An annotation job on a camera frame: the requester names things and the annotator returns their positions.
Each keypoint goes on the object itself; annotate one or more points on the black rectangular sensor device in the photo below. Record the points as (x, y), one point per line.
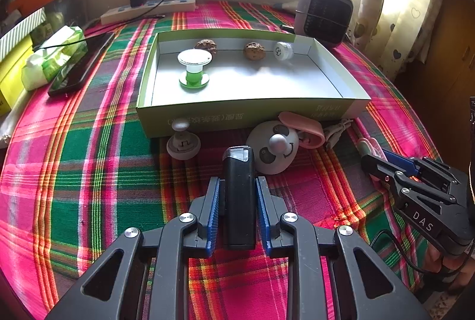
(239, 194)

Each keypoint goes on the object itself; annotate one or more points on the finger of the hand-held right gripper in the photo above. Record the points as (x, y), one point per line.
(402, 165)
(378, 168)

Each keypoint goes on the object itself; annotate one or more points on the plaid blanket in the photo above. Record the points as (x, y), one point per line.
(92, 175)

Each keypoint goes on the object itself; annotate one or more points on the white panda face fan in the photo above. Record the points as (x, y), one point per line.
(272, 153)

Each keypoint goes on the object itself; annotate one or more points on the grey desktop heater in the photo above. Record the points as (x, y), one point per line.
(323, 14)

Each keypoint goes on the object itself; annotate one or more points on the wooden cabinet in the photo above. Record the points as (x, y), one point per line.
(452, 34)

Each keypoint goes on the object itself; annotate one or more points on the green and white suction knob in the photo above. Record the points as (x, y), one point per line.
(193, 62)

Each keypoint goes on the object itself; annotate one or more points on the white power strip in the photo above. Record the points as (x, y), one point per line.
(148, 10)

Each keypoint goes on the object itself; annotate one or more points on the green tissue pack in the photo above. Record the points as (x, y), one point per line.
(52, 56)

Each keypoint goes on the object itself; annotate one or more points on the green and white cardboard box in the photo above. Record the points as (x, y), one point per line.
(241, 86)

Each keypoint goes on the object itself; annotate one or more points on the yellow-green box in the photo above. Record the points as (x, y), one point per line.
(13, 78)

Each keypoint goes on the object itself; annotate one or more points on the person's right hand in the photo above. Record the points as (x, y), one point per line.
(447, 262)

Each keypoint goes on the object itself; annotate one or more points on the black phone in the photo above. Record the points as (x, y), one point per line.
(79, 66)

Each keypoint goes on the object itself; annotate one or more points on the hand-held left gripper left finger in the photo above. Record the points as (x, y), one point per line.
(213, 216)

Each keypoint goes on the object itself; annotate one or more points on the white round cylinder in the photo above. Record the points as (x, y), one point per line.
(284, 51)

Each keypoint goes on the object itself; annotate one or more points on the pink silicone clip holder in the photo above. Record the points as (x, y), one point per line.
(300, 127)

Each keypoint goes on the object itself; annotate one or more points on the brown walnut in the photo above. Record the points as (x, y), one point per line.
(254, 51)
(206, 44)

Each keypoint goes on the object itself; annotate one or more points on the striped box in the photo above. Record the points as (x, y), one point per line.
(22, 30)

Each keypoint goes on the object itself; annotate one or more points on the small white knob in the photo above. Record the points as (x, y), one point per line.
(182, 145)

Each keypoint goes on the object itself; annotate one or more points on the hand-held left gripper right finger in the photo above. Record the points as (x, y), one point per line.
(264, 219)

